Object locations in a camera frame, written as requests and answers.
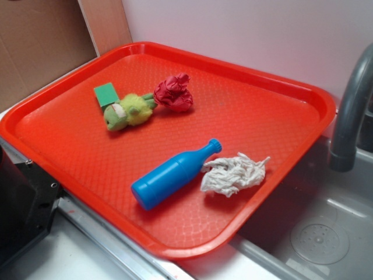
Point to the blue plastic bottle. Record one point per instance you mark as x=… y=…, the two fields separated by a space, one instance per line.
x=163 y=181

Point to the orange plastic tray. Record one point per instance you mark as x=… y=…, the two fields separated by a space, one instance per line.
x=264 y=116

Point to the crumpled red cloth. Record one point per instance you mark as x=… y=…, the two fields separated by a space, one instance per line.
x=173 y=93

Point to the crumpled white cloth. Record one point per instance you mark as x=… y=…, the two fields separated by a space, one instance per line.
x=228 y=176

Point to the green yellow plush toy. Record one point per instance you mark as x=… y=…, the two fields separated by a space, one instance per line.
x=132 y=110

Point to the green rectangular block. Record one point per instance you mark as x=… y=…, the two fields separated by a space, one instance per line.
x=106 y=95

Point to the grey toy faucet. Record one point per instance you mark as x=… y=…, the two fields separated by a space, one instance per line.
x=353 y=128

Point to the grey plastic sink basin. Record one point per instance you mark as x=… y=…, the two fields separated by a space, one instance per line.
x=312 y=192

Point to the round sink drain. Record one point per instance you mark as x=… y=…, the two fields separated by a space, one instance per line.
x=320 y=242

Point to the brown cardboard panel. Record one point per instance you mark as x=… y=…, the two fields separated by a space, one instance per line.
x=42 y=41

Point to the black robot mount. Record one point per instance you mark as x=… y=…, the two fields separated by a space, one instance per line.
x=29 y=198

